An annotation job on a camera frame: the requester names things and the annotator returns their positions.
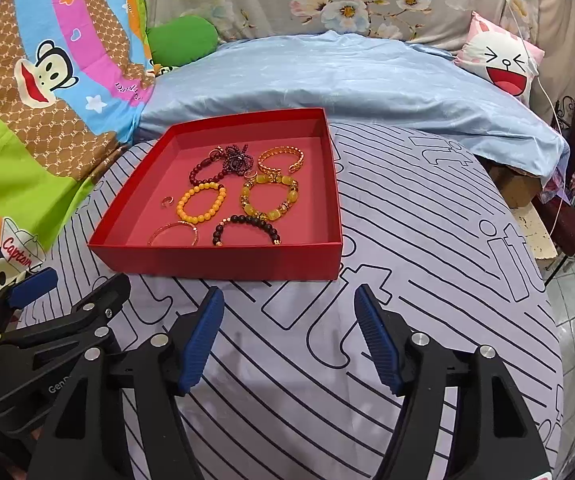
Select green pillow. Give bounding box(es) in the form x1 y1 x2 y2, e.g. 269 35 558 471
146 15 218 68

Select light blue blanket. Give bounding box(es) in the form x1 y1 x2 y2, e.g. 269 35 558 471
138 30 571 181

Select black bead bracelet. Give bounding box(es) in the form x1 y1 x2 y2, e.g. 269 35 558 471
211 214 283 247

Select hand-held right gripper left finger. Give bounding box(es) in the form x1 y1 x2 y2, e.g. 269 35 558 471
28 286 226 480

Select yellow cat-eye stone bracelet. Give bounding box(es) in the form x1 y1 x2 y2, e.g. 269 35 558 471
239 172 302 222

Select brown cardboard box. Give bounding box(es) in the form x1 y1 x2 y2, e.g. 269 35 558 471
487 162 543 208

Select gold ribbed bangle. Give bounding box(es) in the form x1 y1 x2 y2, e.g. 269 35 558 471
258 146 305 176

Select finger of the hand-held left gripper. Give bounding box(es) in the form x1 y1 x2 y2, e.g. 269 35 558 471
0 274 133 357
0 267 59 322

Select dark red bead bracelet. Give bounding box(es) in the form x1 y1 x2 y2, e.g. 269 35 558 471
189 155 228 187

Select grey striped bedsheet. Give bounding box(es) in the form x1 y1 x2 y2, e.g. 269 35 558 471
15 120 565 480

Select red cardboard box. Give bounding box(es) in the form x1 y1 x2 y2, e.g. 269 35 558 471
88 106 344 281

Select yellow round bead bracelet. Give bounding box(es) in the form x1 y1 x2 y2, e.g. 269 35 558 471
176 182 228 223

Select cartoon monkey printed blanket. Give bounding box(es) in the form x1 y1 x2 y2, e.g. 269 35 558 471
0 0 161 306

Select thin gold bangle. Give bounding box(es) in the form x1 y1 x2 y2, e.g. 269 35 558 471
148 221 199 247

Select pink cartoon face pillow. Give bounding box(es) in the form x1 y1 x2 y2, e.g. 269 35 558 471
455 11 545 106

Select purple multi-strand bead bracelet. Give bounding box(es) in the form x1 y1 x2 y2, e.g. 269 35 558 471
218 142 258 176

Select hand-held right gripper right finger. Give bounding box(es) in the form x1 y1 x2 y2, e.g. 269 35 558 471
354 284 552 480

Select white cable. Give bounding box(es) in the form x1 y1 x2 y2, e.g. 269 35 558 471
492 0 568 206

